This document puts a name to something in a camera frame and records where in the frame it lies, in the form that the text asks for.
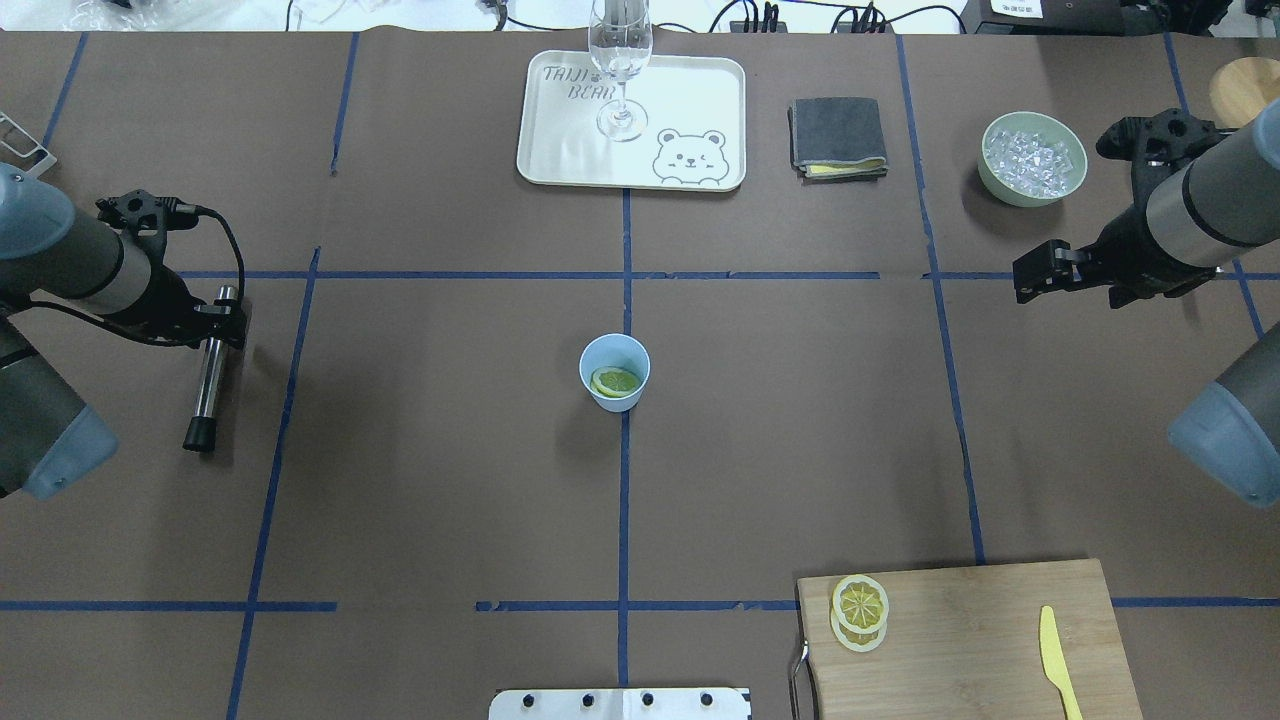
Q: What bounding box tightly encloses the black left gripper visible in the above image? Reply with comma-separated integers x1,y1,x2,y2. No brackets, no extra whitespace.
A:
96,190,250,351

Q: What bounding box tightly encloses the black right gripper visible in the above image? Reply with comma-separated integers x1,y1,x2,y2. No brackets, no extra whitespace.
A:
1012,108,1236,309

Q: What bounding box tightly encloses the steel muddler black tip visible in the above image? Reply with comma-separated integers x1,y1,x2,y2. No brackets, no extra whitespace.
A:
183,337,233,454

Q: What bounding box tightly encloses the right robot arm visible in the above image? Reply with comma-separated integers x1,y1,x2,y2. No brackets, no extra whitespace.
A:
1011,102,1279,509

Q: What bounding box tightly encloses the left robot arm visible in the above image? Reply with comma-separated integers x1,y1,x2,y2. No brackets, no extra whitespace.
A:
1,164,250,498

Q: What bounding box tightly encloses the white cup drying rack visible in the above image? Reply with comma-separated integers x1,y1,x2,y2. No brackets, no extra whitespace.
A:
1,111,58,178

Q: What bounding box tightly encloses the wooden cup tree stand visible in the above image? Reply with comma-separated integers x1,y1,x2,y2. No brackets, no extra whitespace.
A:
1210,56,1279,128

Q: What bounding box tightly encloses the lemon slice stack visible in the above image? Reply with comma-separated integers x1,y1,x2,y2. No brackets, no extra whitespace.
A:
829,574,890,653

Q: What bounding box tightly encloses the light blue paper cup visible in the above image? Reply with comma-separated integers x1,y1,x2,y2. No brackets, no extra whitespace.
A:
579,333,652,413

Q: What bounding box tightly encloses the green bowl with ice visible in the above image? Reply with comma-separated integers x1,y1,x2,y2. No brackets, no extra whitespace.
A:
977,111,1089,208

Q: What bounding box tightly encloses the grey folded cloth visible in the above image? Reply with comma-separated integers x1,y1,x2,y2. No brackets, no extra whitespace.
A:
788,97,890,181

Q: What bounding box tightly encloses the cream bear tray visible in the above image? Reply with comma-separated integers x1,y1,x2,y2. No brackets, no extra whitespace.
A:
516,50,748,192

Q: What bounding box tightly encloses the bamboo cutting board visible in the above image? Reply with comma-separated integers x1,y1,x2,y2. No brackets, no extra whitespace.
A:
797,559,1142,719

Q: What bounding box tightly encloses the yellow plastic knife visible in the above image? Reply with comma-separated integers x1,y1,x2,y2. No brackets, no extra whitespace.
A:
1038,605,1083,720

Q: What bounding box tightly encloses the clear wine glass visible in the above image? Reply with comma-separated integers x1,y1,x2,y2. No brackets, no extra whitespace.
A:
588,1,654,143

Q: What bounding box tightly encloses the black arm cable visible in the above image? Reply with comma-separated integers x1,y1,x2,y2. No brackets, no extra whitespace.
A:
0,204,247,348

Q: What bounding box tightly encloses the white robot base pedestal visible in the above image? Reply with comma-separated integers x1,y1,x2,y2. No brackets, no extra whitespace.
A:
488,687,753,719

